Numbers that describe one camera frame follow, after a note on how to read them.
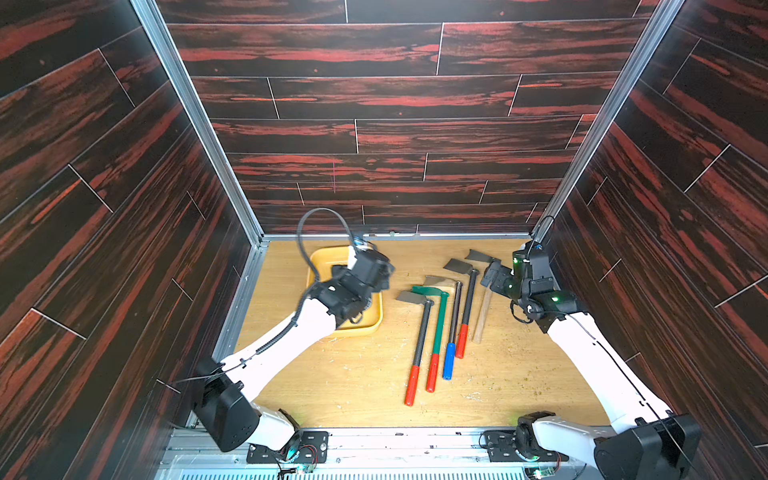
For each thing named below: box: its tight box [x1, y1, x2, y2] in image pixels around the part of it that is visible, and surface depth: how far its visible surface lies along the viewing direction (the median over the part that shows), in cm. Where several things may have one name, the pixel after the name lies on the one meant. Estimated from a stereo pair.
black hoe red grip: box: [396, 291, 434, 407], surface depth 92 cm
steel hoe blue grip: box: [424, 275, 463, 381], surface depth 96 cm
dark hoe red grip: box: [443, 258, 480, 359], surface depth 97 cm
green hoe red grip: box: [412, 286, 449, 393], surface depth 92 cm
